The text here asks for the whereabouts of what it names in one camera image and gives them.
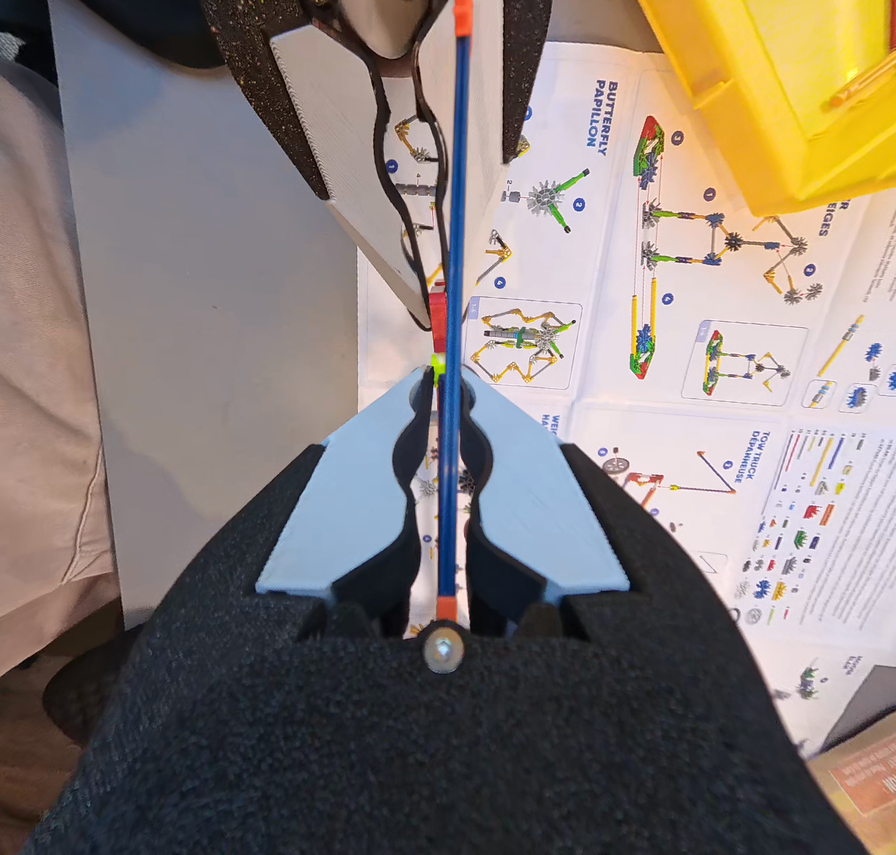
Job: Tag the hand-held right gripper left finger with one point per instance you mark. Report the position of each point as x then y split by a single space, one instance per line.
336 519

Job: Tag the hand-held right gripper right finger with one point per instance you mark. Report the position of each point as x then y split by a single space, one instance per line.
553 519

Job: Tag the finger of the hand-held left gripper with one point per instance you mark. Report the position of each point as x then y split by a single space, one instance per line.
336 113
483 99

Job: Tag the blue rods with orange connector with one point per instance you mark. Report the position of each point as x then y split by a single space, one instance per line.
455 169

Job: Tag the colourful rod and connector model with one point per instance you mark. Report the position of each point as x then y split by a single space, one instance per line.
438 320

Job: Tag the grey desk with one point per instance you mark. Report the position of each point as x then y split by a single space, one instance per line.
210 309

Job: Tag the white instruction sheet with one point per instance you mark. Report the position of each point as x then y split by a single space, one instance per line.
630 421

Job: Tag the yellow plastic bin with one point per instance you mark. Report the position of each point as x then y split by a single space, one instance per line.
756 85

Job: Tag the colourful cardboard toy box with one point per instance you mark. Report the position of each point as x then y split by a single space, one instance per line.
861 799

